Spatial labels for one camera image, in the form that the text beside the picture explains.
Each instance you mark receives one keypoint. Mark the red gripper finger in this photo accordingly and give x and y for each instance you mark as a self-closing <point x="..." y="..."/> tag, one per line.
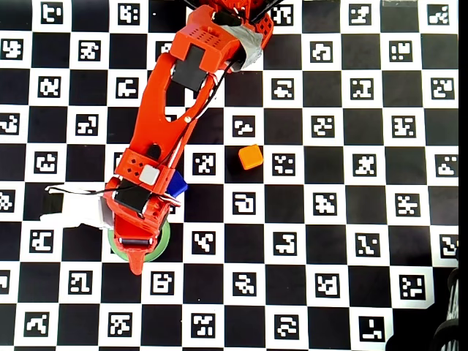
<point x="137" y="261"/>

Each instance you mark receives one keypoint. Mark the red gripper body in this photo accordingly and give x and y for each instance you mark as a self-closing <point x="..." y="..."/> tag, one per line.
<point x="134" y="242"/>

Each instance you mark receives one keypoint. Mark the blue cube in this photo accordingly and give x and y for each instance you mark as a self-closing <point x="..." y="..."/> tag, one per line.
<point x="179" y="184"/>

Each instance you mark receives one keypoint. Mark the orange cube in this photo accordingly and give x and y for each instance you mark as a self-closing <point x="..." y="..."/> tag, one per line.
<point x="250" y="157"/>

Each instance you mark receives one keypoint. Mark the red robot arm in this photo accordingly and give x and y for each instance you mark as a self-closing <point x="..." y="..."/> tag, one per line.
<point x="150" y="109"/>

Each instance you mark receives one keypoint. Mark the black white marker mat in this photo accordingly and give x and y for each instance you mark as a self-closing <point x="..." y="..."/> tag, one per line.
<point x="323" y="241"/>

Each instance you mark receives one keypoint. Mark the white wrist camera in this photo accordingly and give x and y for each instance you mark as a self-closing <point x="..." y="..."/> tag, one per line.
<point x="84" y="215"/>

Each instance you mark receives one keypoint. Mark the grey duct tape wrap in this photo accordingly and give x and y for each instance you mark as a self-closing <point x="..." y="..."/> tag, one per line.
<point x="250" y="44"/>

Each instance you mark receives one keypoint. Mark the black flexible camera stand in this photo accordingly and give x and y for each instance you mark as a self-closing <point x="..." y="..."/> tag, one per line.
<point x="452" y="292"/>

